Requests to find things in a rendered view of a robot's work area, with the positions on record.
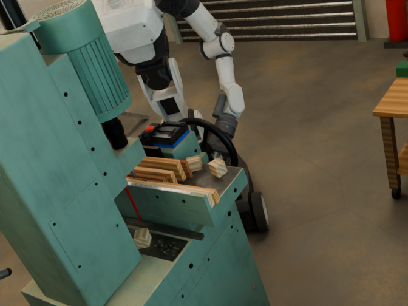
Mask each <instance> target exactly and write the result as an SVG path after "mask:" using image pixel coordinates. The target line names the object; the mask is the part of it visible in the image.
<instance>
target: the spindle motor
mask: <svg viewBox="0 0 408 306"><path fill-rule="evenodd" d="M31 19H37V20H38V22H39V24H40V27H38V28H37V29H35V30H34V31H33V32H34V34H35V36H36V38H37V40H38V41H39V43H40V45H41V49H40V51H41V53H42V55H54V54H65V53H66V54H68V57H69V59H70V61H71V63H72V65H73V68H74V69H75V71H76V74H77V75H78V78H79V80H80V82H81V84H82V87H83V89H84V91H85V93H86V95H87V97H88V99H89V101H90V103H91V105H92V108H93V110H94V112H95V114H96V116H97V118H98V121H99V122H100V123H104V122H106V121H109V120H111V119H113V118H115V117H117V116H119V115H120V114H122V113H123V112H124V111H125V110H126V109H127V108H128V107H129V106H130V105H131V104H132V96H131V93H130V91H129V89H128V87H127V84H126V82H125V80H124V77H123V75H122V72H121V70H120V68H119V65H118V63H117V60H116V58H115V56H114V53H113V51H112V49H111V46H110V44H109V41H108V39H107V36H106V34H105V32H104V30H103V26H102V25H101V22H100V19H99V17H98V15H97V12H96V10H95V7H94V5H93V3H92V1H91V0H66V1H63V2H59V3H57V4H54V5H51V6H50V7H48V8H45V9H43V10H41V11H40V12H38V13H36V14H34V15H33V16H32V17H31V18H30V19H29V20H31Z"/></svg>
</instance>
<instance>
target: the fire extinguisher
mask: <svg viewBox="0 0 408 306"><path fill-rule="evenodd" d="M386 10H387V20H388V26H389V37H388V38H387V39H386V40H385V42H384V48H385V49H407V48H408V21H407V8H406V0H386Z"/></svg>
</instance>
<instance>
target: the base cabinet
mask: <svg viewBox="0 0 408 306"><path fill-rule="evenodd" d="M169 306H270V303H269V300H268V297H267V294H266V292H265V289H264V285H263V283H262V279H261V277H260V274H259V270H258V268H257V265H256V262H255V260H254V256H253V253H252V250H251V247H250V244H249V241H248V239H247V235H246V233H245V230H244V227H243V224H242V221H241V218H240V215H239V212H238V211H237V212H236V213H235V215H234V217H233V218H232V219H231V220H230V222H229V224H227V226H226V228H225V229H224V230H223V232H222V233H221V235H220V236H219V237H218V239H217V240H216V241H215V243H214V244H213V246H212V247H211V248H210V250H209V251H208V252H207V254H206V255H205V257H204V258H203V259H202V261H201V262H200V263H199V265H198V266H197V268H196V269H195V270H194V272H193V273H192V275H191V276H190V278H189V279H188V280H187V281H186V283H185V284H184V286H183V287H182V289H181V290H180V291H179V293H178V294H177V296H176V297H175V298H174V300H173V301H172V302H171V304H170V305H169Z"/></svg>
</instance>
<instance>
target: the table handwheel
mask: <svg viewBox="0 0 408 306"><path fill-rule="evenodd" d="M178 122H186V124H187V125H188V126H189V125H194V126H200V127H202V128H204V133H203V141H202V142H200V143H199V146H200V149H201V151H202V152H206V153H207V155H208V158H209V161H213V160H214V158H213V157H212V156H211V154H212V153H213V148H212V146H211V145H210V144H209V143H207V138H208V131H210V132H212V133H213V134H214V135H215V136H217V137H218V138H219V139H220V140H221V142H222V143H223V144H224V145H225V147H226V148H227V150H228V153H229V156H230V159H231V166H233V167H238V164H239V160H238V155H237V152H236V149H235V147H234V145H233V143H232V141H231V140H230V139H229V138H228V136H227V135H226V134H225V133H224V132H223V131H222V130H221V129H219V128H218V127H217V126H216V125H214V124H212V123H210V122H208V121H206V120H203V119H201V118H194V117H189V118H184V119H181V120H179V121H178Z"/></svg>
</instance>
